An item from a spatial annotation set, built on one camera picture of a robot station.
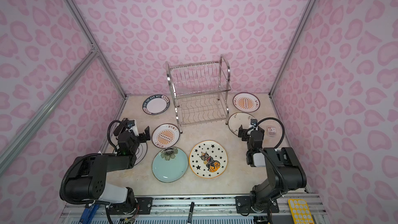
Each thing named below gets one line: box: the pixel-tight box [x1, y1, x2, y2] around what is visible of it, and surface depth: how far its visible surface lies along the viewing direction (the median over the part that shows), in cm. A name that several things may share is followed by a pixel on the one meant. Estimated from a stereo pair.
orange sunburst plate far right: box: [232, 92, 261, 113], surface depth 116 cm
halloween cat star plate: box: [189, 140, 229, 179], surface depth 89 cm
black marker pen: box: [187, 201, 195, 223], surface depth 73 cm
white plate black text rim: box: [141, 94, 171, 116], surface depth 117 cm
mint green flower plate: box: [151, 146, 189, 184], surface depth 88 cm
